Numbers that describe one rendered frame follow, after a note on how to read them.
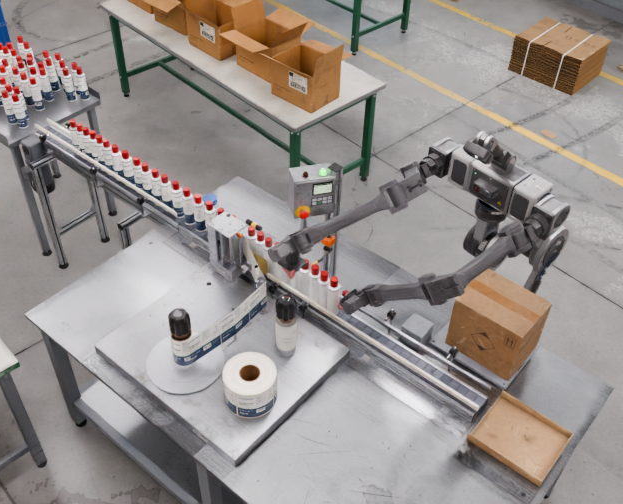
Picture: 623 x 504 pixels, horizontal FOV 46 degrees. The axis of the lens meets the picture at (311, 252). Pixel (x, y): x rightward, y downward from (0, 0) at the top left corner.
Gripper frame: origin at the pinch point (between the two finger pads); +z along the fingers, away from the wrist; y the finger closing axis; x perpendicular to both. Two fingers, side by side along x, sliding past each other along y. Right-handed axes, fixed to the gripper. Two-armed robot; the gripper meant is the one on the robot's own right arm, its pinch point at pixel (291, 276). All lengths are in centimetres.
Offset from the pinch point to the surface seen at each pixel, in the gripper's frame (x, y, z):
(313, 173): 26.7, -12.1, -28.9
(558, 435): 29, 108, 35
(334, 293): 17.0, 9.0, 16.4
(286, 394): -25.8, 20.0, 31.5
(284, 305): -12.0, 6.8, 1.9
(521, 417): 27, 94, 35
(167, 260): -2, -74, 36
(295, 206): 18.2, -13.9, -16.6
